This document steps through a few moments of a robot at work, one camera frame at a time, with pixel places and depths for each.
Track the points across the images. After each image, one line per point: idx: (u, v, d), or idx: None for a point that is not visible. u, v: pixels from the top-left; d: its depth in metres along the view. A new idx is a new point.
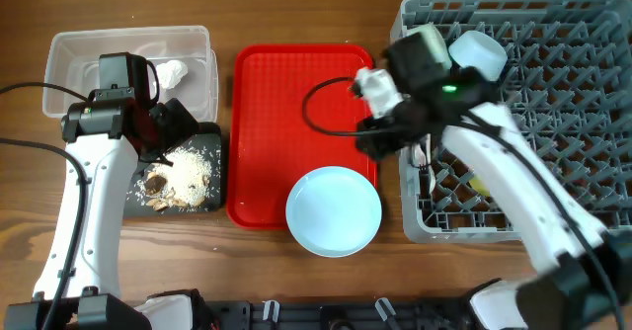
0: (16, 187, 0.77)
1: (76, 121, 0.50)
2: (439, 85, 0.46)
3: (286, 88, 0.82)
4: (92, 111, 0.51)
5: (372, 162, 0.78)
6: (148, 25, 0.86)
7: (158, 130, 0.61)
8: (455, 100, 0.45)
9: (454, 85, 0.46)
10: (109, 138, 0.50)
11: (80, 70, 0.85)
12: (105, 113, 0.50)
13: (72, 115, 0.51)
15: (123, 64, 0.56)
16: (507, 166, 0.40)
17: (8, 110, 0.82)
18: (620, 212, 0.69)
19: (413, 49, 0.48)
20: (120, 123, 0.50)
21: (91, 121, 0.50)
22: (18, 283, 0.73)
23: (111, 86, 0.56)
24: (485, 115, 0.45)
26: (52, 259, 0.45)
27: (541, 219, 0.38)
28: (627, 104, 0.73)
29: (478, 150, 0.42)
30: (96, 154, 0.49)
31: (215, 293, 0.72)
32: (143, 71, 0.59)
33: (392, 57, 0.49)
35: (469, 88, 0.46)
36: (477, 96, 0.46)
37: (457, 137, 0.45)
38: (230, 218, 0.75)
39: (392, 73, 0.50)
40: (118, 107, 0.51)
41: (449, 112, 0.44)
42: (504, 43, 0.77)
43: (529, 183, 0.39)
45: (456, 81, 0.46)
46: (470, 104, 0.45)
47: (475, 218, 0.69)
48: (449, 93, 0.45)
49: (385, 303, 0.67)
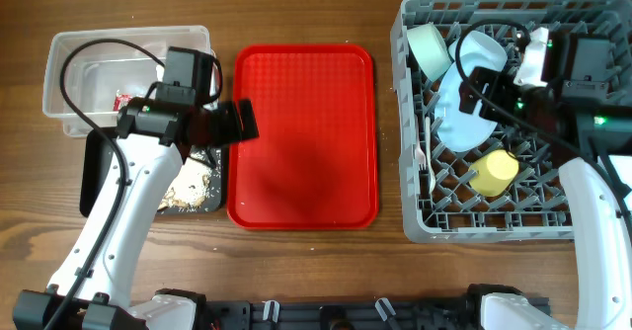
0: (17, 187, 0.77)
1: (133, 118, 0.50)
2: (592, 113, 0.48)
3: (286, 87, 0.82)
4: (150, 111, 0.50)
5: (372, 160, 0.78)
6: (149, 24, 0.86)
7: (215, 127, 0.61)
8: (599, 134, 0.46)
9: (605, 119, 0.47)
10: (159, 144, 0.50)
11: (80, 70, 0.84)
12: (162, 117, 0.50)
13: (130, 110, 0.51)
15: (191, 65, 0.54)
16: (613, 230, 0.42)
17: (8, 109, 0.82)
18: None
19: (593, 41, 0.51)
20: (173, 129, 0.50)
21: (146, 122, 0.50)
22: (19, 283, 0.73)
23: (172, 82, 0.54)
24: (621, 164, 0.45)
26: (75, 253, 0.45)
27: (615, 299, 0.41)
28: (627, 104, 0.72)
29: (591, 193, 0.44)
30: (141, 157, 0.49)
31: (215, 293, 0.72)
32: (206, 71, 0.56)
33: (563, 49, 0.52)
35: (624, 122, 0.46)
36: (624, 138, 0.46)
37: (575, 167, 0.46)
38: (230, 217, 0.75)
39: (550, 63, 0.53)
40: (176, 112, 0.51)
41: (585, 140, 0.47)
42: (504, 43, 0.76)
43: (624, 257, 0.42)
45: (610, 114, 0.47)
46: (613, 147, 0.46)
47: (475, 218, 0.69)
48: (597, 126, 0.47)
49: (385, 303, 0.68)
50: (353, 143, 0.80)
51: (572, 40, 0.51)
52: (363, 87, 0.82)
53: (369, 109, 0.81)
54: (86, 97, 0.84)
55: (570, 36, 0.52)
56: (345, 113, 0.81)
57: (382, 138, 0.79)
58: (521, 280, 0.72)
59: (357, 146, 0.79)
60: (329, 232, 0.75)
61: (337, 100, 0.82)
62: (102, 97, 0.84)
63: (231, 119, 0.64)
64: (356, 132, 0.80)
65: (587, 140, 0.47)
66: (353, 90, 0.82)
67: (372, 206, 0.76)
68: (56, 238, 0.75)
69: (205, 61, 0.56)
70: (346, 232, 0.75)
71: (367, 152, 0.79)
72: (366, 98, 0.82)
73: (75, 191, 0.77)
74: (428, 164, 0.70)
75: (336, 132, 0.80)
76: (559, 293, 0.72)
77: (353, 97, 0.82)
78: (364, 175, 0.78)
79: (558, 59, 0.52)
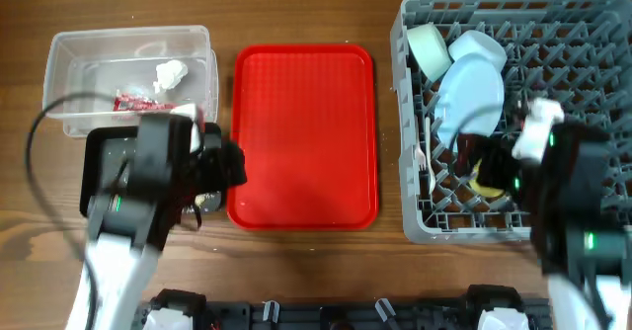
0: (17, 187, 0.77)
1: (102, 216, 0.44)
2: (582, 230, 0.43)
3: (286, 88, 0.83)
4: (118, 203, 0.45)
5: (372, 161, 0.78)
6: (149, 25, 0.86)
7: (200, 176, 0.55)
8: (592, 257, 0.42)
9: (595, 238, 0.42)
10: (128, 249, 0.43)
11: (80, 69, 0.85)
12: (134, 209, 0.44)
13: (101, 200, 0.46)
15: (166, 137, 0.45)
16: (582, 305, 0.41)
17: (8, 110, 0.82)
18: (619, 213, 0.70)
19: (594, 146, 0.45)
20: (146, 232, 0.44)
21: (117, 220, 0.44)
22: (20, 283, 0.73)
23: (142, 157, 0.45)
24: (607, 290, 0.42)
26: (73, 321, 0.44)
27: None
28: (627, 104, 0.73)
29: (575, 317, 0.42)
30: (112, 278, 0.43)
31: (216, 293, 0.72)
32: (186, 138, 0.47)
33: (565, 148, 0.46)
35: (612, 246, 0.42)
36: (612, 262, 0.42)
37: (559, 289, 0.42)
38: (231, 217, 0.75)
39: (551, 158, 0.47)
40: (153, 200, 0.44)
41: (574, 266, 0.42)
42: (503, 42, 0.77)
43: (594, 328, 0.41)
45: (599, 230, 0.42)
46: (602, 268, 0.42)
47: (475, 219, 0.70)
48: (588, 252, 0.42)
49: (385, 304, 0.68)
50: (353, 143, 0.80)
51: (579, 138, 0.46)
52: (363, 87, 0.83)
53: (368, 109, 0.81)
54: (86, 97, 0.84)
55: (575, 134, 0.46)
56: (345, 114, 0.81)
57: (382, 138, 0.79)
58: (521, 280, 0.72)
59: (357, 146, 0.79)
60: (329, 232, 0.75)
61: (337, 101, 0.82)
62: (102, 97, 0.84)
63: (217, 172, 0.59)
64: (356, 133, 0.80)
65: (576, 265, 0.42)
66: (353, 90, 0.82)
67: (371, 206, 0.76)
68: (56, 238, 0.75)
69: (183, 129, 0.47)
70: (346, 232, 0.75)
71: (367, 152, 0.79)
72: (366, 99, 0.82)
73: (75, 191, 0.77)
74: (428, 164, 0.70)
75: (336, 133, 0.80)
76: None
77: (353, 98, 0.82)
78: (364, 175, 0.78)
79: (558, 157, 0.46)
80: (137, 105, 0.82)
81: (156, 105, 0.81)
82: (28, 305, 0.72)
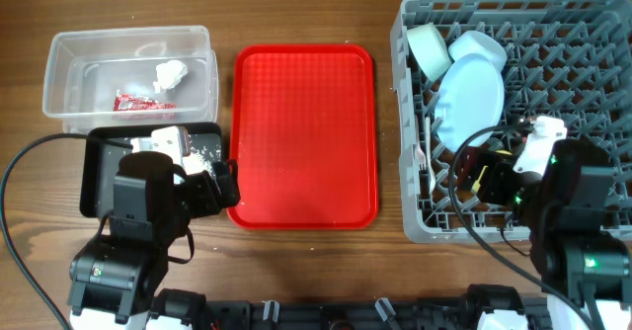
0: (17, 187, 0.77)
1: (84, 282, 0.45)
2: (584, 253, 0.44)
3: (286, 88, 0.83)
4: (102, 273, 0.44)
5: (372, 160, 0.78)
6: (149, 24, 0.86)
7: (185, 205, 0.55)
8: (590, 277, 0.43)
9: (596, 260, 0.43)
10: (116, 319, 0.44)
11: (80, 70, 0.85)
12: (119, 273, 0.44)
13: (84, 259, 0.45)
15: (143, 197, 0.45)
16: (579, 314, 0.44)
17: (7, 109, 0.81)
18: (620, 212, 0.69)
19: (595, 167, 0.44)
20: (131, 301, 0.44)
21: (101, 287, 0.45)
22: (19, 283, 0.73)
23: (125, 215, 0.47)
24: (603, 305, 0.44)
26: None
27: None
28: (627, 104, 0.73)
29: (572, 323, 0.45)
30: None
31: (215, 293, 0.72)
32: (161, 189, 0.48)
33: (566, 169, 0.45)
35: (612, 266, 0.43)
36: (610, 280, 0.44)
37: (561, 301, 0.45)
38: (231, 217, 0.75)
39: (553, 177, 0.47)
40: (133, 267, 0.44)
41: (573, 287, 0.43)
42: (503, 43, 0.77)
43: None
45: (601, 253, 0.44)
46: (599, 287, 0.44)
47: (475, 218, 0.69)
48: (588, 271, 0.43)
49: (385, 303, 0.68)
50: (353, 143, 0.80)
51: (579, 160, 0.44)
52: (363, 87, 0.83)
53: (368, 110, 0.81)
54: (86, 97, 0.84)
55: (575, 156, 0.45)
56: (345, 114, 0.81)
57: (382, 138, 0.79)
58: (521, 280, 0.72)
59: (357, 146, 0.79)
60: (329, 232, 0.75)
61: (337, 101, 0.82)
62: (102, 97, 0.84)
63: (205, 192, 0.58)
64: (356, 133, 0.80)
65: (576, 285, 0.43)
66: (353, 91, 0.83)
67: (371, 206, 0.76)
68: (56, 238, 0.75)
69: (159, 181, 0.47)
70: (346, 232, 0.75)
71: (367, 152, 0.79)
72: (366, 99, 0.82)
73: (75, 191, 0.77)
74: (428, 164, 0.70)
75: (336, 133, 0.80)
76: None
77: (353, 98, 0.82)
78: (364, 175, 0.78)
79: (559, 178, 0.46)
80: (137, 105, 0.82)
81: (156, 105, 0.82)
82: (27, 305, 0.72)
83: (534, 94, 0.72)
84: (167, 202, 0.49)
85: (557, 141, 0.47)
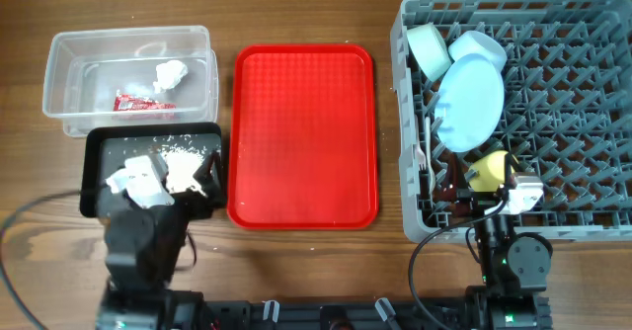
0: (16, 187, 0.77)
1: None
2: (503, 308, 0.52)
3: (286, 88, 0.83)
4: (124, 323, 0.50)
5: (372, 160, 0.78)
6: (149, 24, 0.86)
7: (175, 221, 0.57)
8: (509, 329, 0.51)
9: (513, 313, 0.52)
10: None
11: (80, 70, 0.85)
12: (139, 322, 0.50)
13: (107, 313, 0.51)
15: None
16: None
17: (7, 110, 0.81)
18: (620, 212, 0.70)
19: (533, 278, 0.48)
20: None
21: None
22: (18, 283, 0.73)
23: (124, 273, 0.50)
24: None
26: None
27: None
28: (627, 104, 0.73)
29: None
30: None
31: (215, 293, 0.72)
32: None
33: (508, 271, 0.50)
35: (524, 319, 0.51)
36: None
37: None
38: (231, 217, 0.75)
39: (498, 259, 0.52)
40: (151, 316, 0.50)
41: None
42: (504, 43, 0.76)
43: None
45: (516, 307, 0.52)
46: None
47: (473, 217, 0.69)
48: (507, 323, 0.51)
49: (385, 303, 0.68)
50: (353, 144, 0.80)
51: (520, 269, 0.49)
52: (363, 87, 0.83)
53: (368, 109, 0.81)
54: (86, 97, 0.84)
55: (518, 267, 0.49)
56: (345, 114, 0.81)
57: (382, 138, 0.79)
58: None
59: (357, 147, 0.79)
60: (329, 232, 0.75)
61: (337, 101, 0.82)
62: (102, 97, 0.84)
63: None
64: (357, 132, 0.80)
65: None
66: (353, 90, 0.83)
67: (372, 206, 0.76)
68: (56, 238, 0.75)
69: None
70: (346, 232, 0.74)
71: (367, 152, 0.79)
72: (366, 98, 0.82)
73: (75, 191, 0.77)
74: (428, 164, 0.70)
75: (335, 133, 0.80)
76: (561, 293, 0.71)
77: (353, 98, 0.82)
78: (364, 175, 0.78)
79: (502, 267, 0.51)
80: (137, 106, 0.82)
81: (156, 105, 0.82)
82: (27, 305, 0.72)
83: (534, 94, 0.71)
84: (159, 253, 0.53)
85: (513, 247, 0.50)
